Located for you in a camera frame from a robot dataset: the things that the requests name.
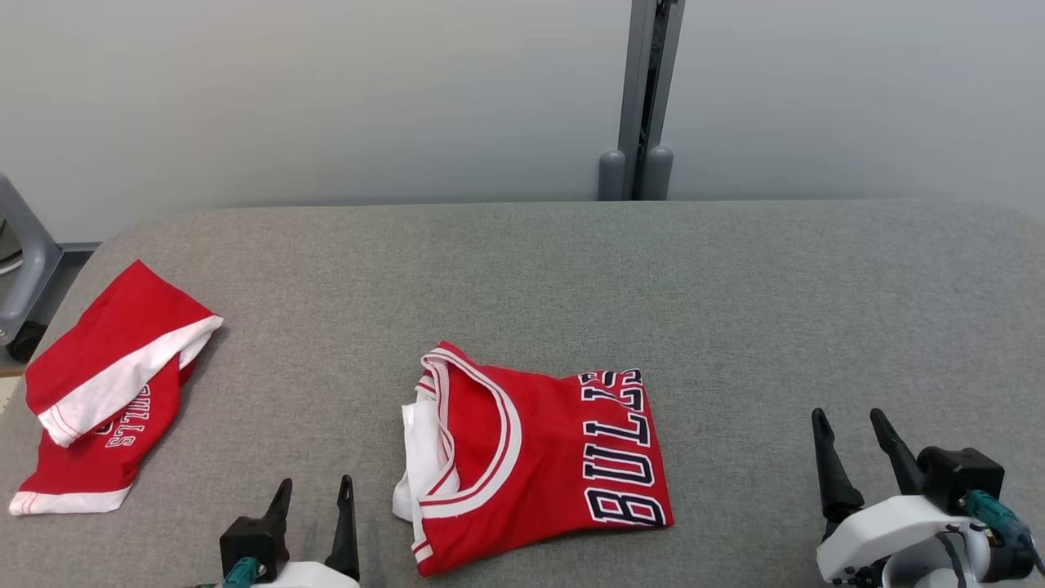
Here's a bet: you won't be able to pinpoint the grey curved metal chair frame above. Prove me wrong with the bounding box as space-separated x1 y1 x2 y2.
0 172 65 345

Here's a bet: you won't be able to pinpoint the red Bulls basketball shorts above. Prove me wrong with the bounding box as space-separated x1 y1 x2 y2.
8 260 225 516

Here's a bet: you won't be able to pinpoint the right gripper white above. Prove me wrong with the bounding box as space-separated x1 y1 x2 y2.
811 408 1038 587

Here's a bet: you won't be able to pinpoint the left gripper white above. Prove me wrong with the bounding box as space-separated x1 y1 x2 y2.
249 474 362 588

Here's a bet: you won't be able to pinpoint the left black cable teal plug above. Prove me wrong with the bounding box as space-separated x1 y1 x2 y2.
220 557 264 588

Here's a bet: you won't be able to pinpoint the black cable teal plug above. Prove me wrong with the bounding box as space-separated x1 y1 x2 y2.
962 488 1045 577
220 557 264 588

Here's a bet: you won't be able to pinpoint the grey metal partition post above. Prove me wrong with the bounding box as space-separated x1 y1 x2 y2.
618 0 685 201

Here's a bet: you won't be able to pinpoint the right black cable teal plug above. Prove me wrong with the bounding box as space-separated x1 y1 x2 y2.
962 488 1045 577

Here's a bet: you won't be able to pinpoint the grey cylinder post foot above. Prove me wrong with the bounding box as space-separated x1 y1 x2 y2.
641 146 674 201
598 150 627 202

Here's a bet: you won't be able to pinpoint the red Bulls basketball jersey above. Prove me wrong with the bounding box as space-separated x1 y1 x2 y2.
392 340 675 577

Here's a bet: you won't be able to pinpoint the black caster wheel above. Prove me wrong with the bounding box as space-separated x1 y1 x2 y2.
7 320 48 363

